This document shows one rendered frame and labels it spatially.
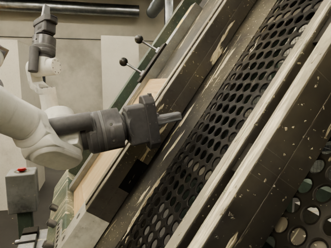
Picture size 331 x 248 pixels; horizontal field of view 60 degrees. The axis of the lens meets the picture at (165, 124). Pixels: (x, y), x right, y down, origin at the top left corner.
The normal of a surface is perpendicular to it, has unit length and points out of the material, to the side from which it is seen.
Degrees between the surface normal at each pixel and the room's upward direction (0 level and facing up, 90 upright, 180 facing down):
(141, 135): 90
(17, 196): 90
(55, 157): 140
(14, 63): 90
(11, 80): 90
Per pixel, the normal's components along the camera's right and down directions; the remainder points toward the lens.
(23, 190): 0.31, 0.14
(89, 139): -0.43, 0.30
